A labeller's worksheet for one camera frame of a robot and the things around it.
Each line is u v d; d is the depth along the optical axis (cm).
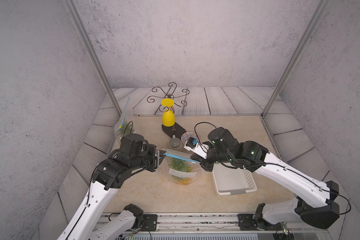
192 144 52
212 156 53
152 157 56
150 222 73
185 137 103
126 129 87
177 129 111
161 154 63
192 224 74
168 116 90
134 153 47
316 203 39
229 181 88
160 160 60
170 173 75
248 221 73
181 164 74
